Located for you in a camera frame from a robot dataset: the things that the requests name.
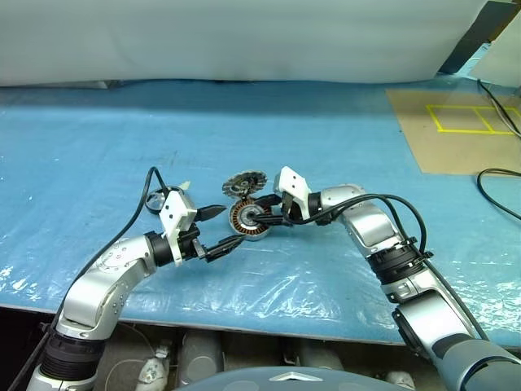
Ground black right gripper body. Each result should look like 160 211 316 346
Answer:
280 192 309 227

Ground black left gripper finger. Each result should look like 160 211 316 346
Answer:
197 204 227 223
203 235 243 264

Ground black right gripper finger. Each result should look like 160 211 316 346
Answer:
251 213 294 228
253 194 286 209

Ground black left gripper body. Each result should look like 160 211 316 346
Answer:
177 226 209 262

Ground silver motor housing copper windings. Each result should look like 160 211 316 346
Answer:
226 200 272 243

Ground silver spoked rotor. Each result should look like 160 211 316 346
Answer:
221 170 267 201

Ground round grey motor lid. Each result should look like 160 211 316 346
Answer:
145 182 192 217

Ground blue plastic table cover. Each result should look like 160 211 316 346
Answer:
0 69 521 350

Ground large grey cylinder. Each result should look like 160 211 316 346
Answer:
177 330 225 384

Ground white bag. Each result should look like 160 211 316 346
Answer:
135 345 173 386

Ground grey robot torso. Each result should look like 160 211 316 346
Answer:
170 365 352 391

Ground small grey cylinder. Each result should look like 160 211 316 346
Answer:
300 338 344 371

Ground brown cardboard sheet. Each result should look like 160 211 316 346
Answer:
385 86 521 176

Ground white foam backdrop sheet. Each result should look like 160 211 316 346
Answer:
0 0 492 89

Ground white board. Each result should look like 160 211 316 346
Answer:
470 18 521 89

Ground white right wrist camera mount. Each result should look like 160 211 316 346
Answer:
273 165 313 219

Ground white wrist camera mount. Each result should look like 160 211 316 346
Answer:
273 165 313 219
158 190 199 268

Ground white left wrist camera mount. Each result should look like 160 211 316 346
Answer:
158 190 199 268

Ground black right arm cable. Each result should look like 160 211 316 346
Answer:
284 193 492 341

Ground looped black cable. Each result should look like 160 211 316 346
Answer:
476 168 521 223

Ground thin black cable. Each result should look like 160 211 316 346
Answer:
477 78 521 138

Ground thin white cable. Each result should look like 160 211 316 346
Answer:
490 97 521 132

